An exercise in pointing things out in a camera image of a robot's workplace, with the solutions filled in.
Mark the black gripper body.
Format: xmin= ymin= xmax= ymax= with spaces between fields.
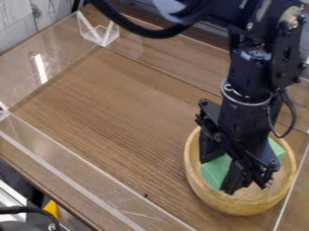
xmin=196 ymin=95 xmax=281 ymax=172

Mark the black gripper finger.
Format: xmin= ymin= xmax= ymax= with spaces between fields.
xmin=200 ymin=125 xmax=228 ymax=163
xmin=221 ymin=160 xmax=275 ymax=195

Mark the green rectangular block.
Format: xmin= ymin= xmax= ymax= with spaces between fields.
xmin=201 ymin=138 xmax=287 ymax=191

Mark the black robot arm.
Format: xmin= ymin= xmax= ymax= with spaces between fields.
xmin=86 ymin=0 xmax=307 ymax=195

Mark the brown wooden bowl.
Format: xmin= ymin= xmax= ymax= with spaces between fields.
xmin=184 ymin=127 xmax=297 ymax=216

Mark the yellow black equipment part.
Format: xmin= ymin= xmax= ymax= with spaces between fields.
xmin=41 ymin=199 xmax=71 ymax=231

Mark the clear acrylic corner bracket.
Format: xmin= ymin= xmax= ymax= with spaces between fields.
xmin=77 ymin=12 xmax=120 ymax=47

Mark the black cable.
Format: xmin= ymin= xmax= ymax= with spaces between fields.
xmin=0 ymin=205 xmax=62 ymax=231

